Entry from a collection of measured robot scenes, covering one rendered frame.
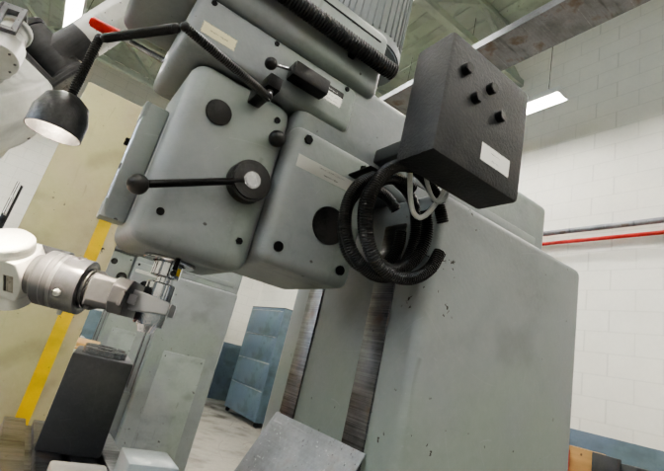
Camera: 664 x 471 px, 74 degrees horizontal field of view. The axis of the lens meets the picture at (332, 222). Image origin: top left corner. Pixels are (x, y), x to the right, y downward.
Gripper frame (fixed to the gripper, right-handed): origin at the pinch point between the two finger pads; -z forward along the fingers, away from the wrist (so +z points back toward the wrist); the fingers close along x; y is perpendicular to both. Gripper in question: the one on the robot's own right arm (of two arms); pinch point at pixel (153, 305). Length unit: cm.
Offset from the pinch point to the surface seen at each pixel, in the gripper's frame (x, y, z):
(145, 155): -6.1, -22.6, 8.5
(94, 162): 149, -66, 88
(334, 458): 6.0, 16.5, -36.4
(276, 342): 720, -19, -53
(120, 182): -6.9, -16.7, 10.2
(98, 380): 26.0, 16.3, 11.1
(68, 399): 24.8, 20.8, 14.8
